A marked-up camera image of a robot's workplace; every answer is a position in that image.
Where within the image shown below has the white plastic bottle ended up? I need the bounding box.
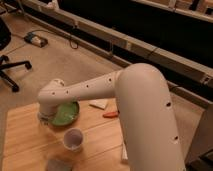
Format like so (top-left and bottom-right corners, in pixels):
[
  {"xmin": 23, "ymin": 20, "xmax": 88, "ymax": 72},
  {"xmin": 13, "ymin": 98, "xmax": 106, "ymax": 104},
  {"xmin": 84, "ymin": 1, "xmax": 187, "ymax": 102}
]
[{"xmin": 121, "ymin": 143, "xmax": 128, "ymax": 163}]

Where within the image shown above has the orange carrot toy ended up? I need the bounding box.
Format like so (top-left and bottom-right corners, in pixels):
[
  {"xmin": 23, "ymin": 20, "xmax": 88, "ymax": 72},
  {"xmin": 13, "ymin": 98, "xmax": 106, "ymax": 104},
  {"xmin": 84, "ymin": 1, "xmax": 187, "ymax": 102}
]
[{"xmin": 102, "ymin": 111, "xmax": 118, "ymax": 118}]

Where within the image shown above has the green ceramic bowl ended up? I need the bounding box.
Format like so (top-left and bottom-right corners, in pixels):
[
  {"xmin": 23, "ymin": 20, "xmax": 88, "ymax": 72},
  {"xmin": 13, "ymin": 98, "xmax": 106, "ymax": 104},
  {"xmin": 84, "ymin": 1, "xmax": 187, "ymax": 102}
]
[{"xmin": 51, "ymin": 102, "xmax": 80, "ymax": 126}]

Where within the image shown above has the black floor cable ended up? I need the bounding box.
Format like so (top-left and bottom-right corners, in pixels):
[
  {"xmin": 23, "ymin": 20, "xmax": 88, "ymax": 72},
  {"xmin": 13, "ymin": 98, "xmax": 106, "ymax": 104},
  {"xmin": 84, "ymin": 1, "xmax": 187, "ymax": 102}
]
[{"xmin": 33, "ymin": 29, "xmax": 80, "ymax": 50}]

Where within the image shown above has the grey round object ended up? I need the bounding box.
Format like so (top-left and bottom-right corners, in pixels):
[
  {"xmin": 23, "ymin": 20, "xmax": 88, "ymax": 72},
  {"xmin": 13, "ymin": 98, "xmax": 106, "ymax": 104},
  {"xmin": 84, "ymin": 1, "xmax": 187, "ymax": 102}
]
[{"xmin": 46, "ymin": 159, "xmax": 72, "ymax": 171}]

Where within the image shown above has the black office chair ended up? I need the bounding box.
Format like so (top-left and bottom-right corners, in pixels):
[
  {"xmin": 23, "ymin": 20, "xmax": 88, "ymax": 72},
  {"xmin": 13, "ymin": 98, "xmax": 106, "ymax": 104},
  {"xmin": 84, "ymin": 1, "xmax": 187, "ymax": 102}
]
[{"xmin": 0, "ymin": 17, "xmax": 32, "ymax": 92}]

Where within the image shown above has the power strip on floor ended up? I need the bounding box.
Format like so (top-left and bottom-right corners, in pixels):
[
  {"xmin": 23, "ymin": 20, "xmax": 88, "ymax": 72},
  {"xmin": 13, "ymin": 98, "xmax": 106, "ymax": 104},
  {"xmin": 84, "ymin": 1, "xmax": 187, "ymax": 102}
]
[{"xmin": 24, "ymin": 32, "xmax": 48, "ymax": 48}]

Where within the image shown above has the white sponge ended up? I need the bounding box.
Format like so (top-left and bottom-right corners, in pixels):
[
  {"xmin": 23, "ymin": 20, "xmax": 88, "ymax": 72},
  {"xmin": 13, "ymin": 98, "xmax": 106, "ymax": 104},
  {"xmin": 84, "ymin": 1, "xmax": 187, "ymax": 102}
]
[{"xmin": 89, "ymin": 99, "xmax": 108, "ymax": 110}]

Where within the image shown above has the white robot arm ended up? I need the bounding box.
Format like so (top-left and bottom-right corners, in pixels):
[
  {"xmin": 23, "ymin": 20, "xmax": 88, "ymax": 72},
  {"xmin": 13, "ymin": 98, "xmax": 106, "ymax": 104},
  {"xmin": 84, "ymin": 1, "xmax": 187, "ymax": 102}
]
[{"xmin": 38, "ymin": 63, "xmax": 186, "ymax": 171}]

